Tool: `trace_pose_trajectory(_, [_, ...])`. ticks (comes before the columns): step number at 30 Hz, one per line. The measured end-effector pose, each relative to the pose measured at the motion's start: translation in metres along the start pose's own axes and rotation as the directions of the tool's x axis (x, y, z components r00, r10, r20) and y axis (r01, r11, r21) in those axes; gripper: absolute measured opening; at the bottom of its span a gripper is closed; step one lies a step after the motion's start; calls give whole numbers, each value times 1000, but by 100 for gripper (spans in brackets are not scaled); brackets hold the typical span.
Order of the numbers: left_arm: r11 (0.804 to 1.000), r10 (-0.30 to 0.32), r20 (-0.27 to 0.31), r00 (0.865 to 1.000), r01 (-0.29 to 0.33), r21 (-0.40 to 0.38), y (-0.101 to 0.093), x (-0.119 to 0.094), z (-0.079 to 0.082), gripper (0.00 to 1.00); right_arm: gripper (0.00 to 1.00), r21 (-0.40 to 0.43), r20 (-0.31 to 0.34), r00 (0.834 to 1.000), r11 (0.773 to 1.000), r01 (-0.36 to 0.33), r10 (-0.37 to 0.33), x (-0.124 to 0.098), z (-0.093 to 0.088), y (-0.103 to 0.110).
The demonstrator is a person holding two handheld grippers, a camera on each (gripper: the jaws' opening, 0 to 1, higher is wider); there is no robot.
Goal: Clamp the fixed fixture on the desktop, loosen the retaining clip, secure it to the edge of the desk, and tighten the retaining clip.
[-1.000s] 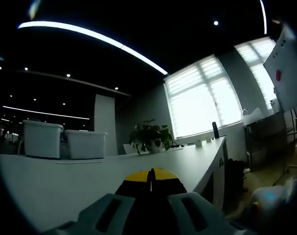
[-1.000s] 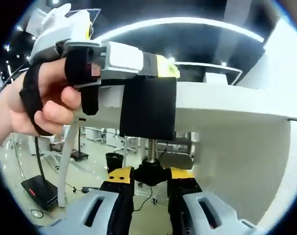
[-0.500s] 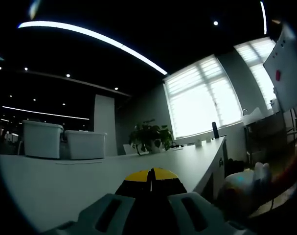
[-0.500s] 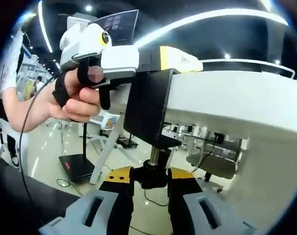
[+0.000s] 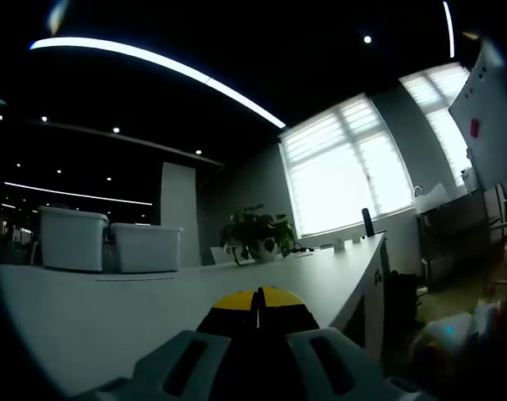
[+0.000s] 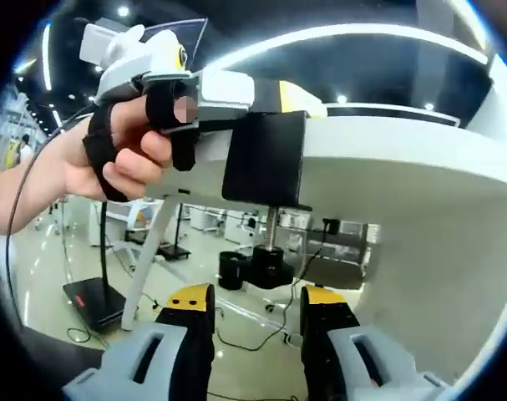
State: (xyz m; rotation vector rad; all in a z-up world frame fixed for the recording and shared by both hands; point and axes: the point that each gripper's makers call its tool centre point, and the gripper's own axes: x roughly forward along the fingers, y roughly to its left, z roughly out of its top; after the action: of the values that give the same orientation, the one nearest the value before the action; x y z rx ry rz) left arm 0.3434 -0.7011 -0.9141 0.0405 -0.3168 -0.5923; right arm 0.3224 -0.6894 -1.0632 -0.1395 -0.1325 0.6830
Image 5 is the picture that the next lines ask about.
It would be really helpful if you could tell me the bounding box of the dark bag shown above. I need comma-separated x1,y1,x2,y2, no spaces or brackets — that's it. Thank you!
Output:
386,270,422,327

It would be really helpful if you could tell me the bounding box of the grey sink cabinet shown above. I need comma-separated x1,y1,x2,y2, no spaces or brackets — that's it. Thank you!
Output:
411,183,489,286

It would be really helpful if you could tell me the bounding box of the whiteboard with red magnet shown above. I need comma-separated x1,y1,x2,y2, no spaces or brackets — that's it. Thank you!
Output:
448,39,507,191

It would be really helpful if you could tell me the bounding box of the white chair backrest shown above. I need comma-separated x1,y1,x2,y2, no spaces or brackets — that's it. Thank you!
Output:
210,245,238,266

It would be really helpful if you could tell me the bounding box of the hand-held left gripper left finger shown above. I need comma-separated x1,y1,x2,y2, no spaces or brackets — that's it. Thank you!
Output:
71,287,261,401

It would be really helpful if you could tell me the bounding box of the white storage bin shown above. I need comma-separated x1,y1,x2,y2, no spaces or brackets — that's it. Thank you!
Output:
38,205,110,272
109,222,183,275

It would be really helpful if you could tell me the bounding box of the white square pillar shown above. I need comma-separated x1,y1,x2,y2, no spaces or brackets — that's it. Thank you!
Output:
160,161,202,268

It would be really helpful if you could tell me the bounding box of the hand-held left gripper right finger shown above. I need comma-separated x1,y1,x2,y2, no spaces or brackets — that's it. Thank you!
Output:
259,286,436,401

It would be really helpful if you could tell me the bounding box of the black bottle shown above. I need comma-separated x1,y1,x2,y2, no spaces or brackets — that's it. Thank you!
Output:
361,207,376,239

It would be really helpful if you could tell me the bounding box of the green potted plant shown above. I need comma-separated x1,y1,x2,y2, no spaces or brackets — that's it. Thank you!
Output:
219,203,298,266

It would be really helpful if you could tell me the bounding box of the white window blind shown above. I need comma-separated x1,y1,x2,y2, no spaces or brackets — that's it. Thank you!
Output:
398,62,474,189
277,94,416,238

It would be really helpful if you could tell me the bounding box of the curved ceiling light strip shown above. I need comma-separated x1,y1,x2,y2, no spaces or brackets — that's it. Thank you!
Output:
29,36,287,129

